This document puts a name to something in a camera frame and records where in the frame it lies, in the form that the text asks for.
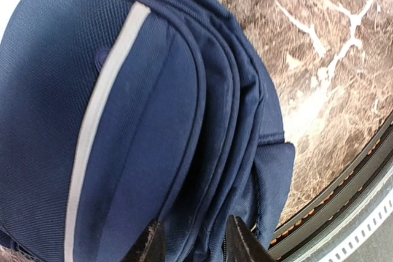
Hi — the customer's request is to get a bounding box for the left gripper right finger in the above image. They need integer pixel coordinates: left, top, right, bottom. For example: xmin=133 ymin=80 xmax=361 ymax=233
xmin=225 ymin=215 xmax=272 ymax=262

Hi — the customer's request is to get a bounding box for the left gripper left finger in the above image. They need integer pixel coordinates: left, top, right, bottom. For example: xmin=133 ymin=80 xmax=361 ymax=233
xmin=127 ymin=220 xmax=165 ymax=262

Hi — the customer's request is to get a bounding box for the navy blue student backpack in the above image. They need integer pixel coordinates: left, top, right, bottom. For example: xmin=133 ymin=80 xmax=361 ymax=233
xmin=1 ymin=0 xmax=295 ymax=261

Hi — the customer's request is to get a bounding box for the white slotted cable duct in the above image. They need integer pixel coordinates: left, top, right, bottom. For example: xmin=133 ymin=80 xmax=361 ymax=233
xmin=321 ymin=192 xmax=392 ymax=262

